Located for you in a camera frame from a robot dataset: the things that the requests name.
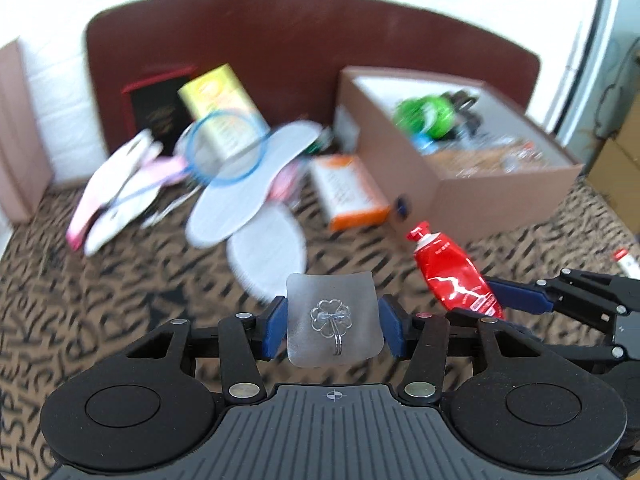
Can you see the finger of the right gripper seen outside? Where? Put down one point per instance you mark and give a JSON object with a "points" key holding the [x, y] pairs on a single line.
{"points": [[522, 297]]}

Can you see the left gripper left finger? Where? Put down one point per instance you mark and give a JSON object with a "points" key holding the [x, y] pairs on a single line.
{"points": [[243, 340]]}

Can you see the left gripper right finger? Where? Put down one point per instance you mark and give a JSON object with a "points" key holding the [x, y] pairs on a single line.
{"points": [[422, 340]]}

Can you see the red tube with cap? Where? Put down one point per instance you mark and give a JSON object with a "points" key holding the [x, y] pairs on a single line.
{"points": [[450, 274]]}

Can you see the clear adhesive hook sheet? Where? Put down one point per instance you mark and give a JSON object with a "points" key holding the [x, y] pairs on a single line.
{"points": [[332, 319]]}

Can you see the packaged brown insoles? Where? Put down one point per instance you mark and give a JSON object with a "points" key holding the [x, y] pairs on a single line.
{"points": [[500, 156]]}

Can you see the blue hoop fishing net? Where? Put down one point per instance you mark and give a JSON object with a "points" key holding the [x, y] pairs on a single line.
{"points": [[225, 147]]}

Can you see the white glove pink cuff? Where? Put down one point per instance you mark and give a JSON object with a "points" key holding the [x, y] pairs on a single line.
{"points": [[109, 179]]}

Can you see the lower white felt insole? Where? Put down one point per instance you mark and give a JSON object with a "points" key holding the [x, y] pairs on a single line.
{"points": [[266, 251]]}

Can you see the white felt insole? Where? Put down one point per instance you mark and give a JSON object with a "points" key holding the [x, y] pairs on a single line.
{"points": [[229, 202], [266, 251]]}

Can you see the upper white felt insole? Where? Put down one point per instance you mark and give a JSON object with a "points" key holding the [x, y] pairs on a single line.
{"points": [[229, 202]]}

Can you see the brown cardboard storage box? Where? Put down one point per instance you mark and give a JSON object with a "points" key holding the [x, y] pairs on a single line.
{"points": [[464, 208]]}

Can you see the orange white medicine box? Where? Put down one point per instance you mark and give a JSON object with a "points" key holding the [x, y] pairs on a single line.
{"points": [[347, 194]]}

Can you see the pink plastic packet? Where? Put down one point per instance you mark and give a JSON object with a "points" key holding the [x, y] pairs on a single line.
{"points": [[287, 186]]}

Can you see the cardboard cartons beside bed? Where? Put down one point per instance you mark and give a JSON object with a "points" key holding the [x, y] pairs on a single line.
{"points": [[615, 174]]}

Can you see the green plastic mosquito repeller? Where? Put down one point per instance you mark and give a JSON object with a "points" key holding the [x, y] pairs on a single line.
{"points": [[431, 116]]}

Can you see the yellow green medicine box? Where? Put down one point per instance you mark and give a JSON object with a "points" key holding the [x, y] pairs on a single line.
{"points": [[218, 89]]}

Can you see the red framed black box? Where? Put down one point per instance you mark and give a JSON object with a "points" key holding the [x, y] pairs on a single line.
{"points": [[153, 103]]}

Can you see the pink paper shopping bag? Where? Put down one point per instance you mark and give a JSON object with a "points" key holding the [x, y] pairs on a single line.
{"points": [[25, 168]]}

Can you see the dark red wooden headboard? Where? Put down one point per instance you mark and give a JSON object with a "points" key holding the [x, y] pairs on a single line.
{"points": [[288, 54]]}

